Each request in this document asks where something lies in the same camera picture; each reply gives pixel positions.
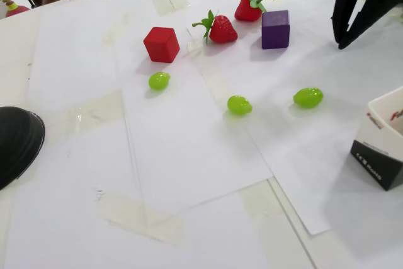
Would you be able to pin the red strawberry with spread leaves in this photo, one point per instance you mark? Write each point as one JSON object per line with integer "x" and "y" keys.
{"x": 222, "y": 31}

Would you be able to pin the purple wooden cube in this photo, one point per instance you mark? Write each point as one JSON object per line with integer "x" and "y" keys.
{"x": 275, "y": 34}

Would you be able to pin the green grape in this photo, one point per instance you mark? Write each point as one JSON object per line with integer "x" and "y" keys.
{"x": 308, "y": 98}
{"x": 239, "y": 106}
{"x": 159, "y": 81}

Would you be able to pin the white paper sheet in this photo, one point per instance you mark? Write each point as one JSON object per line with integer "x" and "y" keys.
{"x": 315, "y": 61}
{"x": 189, "y": 155}

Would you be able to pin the red strawberry with curved stem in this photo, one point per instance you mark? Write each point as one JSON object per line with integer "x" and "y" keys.
{"x": 247, "y": 9}

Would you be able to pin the black round base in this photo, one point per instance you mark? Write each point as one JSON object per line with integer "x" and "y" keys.
{"x": 15, "y": 143}

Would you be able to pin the white and black cardboard box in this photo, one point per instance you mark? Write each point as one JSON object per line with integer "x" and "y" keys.
{"x": 371, "y": 162}

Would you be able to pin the red fire extinguisher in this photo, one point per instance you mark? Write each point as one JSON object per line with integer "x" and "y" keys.
{"x": 17, "y": 10}

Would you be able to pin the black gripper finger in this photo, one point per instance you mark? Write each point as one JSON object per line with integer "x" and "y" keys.
{"x": 343, "y": 4}
{"x": 370, "y": 10}

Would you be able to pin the red wooden cube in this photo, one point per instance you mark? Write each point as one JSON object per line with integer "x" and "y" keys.
{"x": 161, "y": 45}

